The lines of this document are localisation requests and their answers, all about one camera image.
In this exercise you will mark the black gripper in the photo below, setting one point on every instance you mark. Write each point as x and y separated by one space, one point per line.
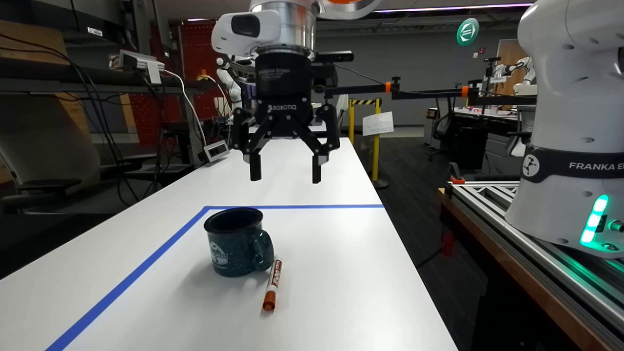
283 85

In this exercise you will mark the orange white marker pen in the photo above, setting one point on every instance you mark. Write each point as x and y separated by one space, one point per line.
271 286

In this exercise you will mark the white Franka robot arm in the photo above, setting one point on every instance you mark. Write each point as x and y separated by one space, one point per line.
572 99

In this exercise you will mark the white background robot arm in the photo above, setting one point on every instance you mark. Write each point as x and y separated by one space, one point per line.
229 81

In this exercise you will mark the dark teal enamel mug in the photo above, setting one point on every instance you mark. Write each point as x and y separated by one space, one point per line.
236 255

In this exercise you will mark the small white box device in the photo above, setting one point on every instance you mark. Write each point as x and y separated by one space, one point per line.
215 152

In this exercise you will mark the yellow black safety barrier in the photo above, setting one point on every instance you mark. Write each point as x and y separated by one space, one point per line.
375 144

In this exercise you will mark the white paper sign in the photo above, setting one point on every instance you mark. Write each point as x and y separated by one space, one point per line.
379 124

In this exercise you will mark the red cabinet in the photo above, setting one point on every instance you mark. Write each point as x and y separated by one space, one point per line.
195 56

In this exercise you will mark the black boom with orange clamps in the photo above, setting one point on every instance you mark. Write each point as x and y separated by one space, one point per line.
422 95

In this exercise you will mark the white power strip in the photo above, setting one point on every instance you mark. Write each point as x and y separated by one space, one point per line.
139 62

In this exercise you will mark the long blue tape strip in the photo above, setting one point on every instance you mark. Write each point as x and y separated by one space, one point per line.
129 280

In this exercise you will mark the round green sign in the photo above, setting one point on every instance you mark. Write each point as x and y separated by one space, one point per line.
466 31

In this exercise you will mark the violet ceiling light strip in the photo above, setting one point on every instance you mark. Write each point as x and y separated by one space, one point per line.
455 9

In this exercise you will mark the small white background robot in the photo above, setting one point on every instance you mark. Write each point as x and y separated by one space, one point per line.
513 70

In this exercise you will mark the aluminium profile robot stand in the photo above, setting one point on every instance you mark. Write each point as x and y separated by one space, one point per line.
519 247

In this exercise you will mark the black stereo camera on stand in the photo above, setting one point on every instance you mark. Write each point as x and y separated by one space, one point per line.
342 58

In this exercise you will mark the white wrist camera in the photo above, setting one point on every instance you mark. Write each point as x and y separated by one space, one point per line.
236 31

